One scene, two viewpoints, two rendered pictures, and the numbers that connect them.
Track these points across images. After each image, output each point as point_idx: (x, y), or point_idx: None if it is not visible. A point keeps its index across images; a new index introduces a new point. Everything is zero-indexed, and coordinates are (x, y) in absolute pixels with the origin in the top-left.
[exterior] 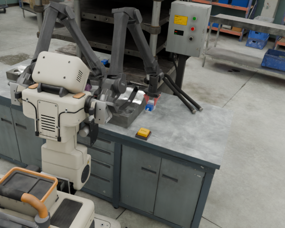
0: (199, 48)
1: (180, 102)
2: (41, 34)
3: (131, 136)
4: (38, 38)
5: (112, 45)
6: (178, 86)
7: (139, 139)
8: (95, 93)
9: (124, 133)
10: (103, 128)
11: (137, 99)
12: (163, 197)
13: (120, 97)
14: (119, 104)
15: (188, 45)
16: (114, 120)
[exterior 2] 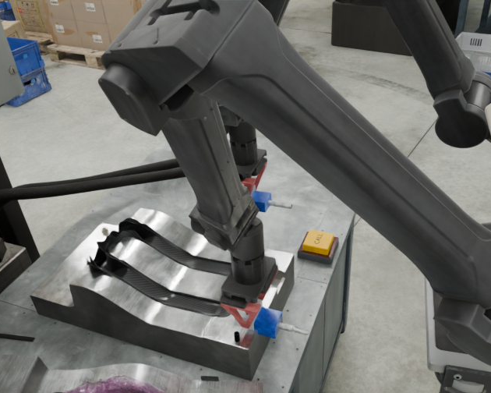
0: (15, 65)
1: (142, 192)
2: (400, 164)
3: (331, 272)
4: (400, 204)
5: (427, 7)
6: (14, 207)
7: (337, 256)
8: (254, 292)
9: (319, 287)
10: (307, 339)
11: (185, 239)
12: (328, 324)
13: (167, 283)
14: (217, 281)
15: None
16: (280, 303)
